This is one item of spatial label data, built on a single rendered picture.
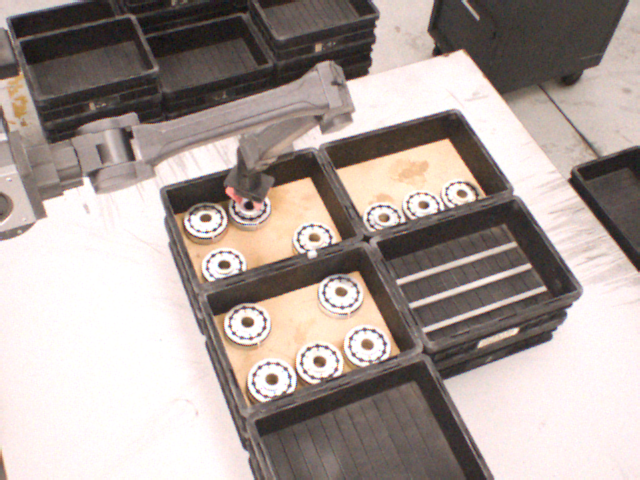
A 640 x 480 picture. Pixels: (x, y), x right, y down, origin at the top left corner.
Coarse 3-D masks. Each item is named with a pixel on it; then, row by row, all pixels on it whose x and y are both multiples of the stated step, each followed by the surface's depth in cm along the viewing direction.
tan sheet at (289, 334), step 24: (312, 288) 182; (288, 312) 178; (312, 312) 178; (360, 312) 179; (288, 336) 174; (312, 336) 175; (336, 336) 175; (240, 360) 170; (288, 360) 171; (240, 384) 167
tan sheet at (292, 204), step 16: (272, 192) 197; (288, 192) 198; (304, 192) 198; (224, 208) 194; (272, 208) 195; (288, 208) 195; (304, 208) 195; (320, 208) 196; (272, 224) 192; (288, 224) 192; (224, 240) 188; (240, 240) 188; (256, 240) 189; (272, 240) 189; (288, 240) 189; (336, 240) 190; (192, 256) 185; (256, 256) 186; (272, 256) 186; (288, 256) 187
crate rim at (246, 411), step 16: (320, 256) 175; (368, 256) 176; (272, 272) 172; (208, 288) 169; (224, 288) 169; (384, 288) 172; (400, 304) 169; (208, 320) 164; (416, 336) 165; (224, 352) 160; (416, 352) 163; (224, 368) 160; (368, 368) 160; (320, 384) 158; (240, 400) 156; (272, 400) 155; (288, 400) 155
